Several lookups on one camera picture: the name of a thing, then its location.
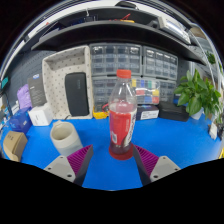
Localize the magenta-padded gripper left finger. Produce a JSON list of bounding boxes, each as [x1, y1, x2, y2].
[[43, 143, 95, 187]]

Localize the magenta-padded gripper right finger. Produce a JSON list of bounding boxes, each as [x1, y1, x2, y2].
[[132, 144, 182, 187]]

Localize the red-capped clear drink bottle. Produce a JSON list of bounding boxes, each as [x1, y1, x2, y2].
[[108, 68, 138, 158]]

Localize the grey ceramic cup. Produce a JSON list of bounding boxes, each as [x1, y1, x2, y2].
[[49, 120, 84, 157]]

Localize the brown cardboard box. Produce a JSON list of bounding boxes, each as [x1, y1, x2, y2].
[[2, 130, 29, 163]]

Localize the dark box with white label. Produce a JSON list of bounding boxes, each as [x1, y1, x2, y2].
[[135, 104, 160, 121]]

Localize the small white box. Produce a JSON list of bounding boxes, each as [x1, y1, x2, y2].
[[28, 102, 54, 127]]

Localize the black zip case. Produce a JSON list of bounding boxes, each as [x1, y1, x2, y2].
[[158, 100, 190, 123]]

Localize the blue box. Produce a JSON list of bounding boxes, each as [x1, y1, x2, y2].
[[8, 107, 33, 134]]

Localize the white power adapter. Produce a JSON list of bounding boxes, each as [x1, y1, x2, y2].
[[209, 121, 219, 140]]

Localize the yellow multimeter with red leads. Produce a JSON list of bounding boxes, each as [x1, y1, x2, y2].
[[92, 103, 111, 120]]

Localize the black rectangular speaker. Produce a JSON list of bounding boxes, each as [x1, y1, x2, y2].
[[64, 71, 90, 118]]

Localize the clear organiser with coloured parts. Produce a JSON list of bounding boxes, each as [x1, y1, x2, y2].
[[131, 78, 161, 105]]

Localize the green leafy potted plant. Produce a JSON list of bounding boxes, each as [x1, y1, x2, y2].
[[173, 68, 223, 118]]

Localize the purple plastic bag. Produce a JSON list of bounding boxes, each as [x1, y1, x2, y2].
[[16, 83, 33, 111]]

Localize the white dotted storage tray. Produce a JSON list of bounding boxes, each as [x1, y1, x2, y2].
[[41, 44, 94, 120]]

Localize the dark grey carton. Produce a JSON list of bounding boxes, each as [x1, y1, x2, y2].
[[27, 73, 48, 108]]

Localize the teal tool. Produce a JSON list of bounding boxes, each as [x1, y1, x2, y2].
[[0, 76, 10, 90]]

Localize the black wall shelf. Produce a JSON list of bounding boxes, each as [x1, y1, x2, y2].
[[29, 6, 208, 66]]

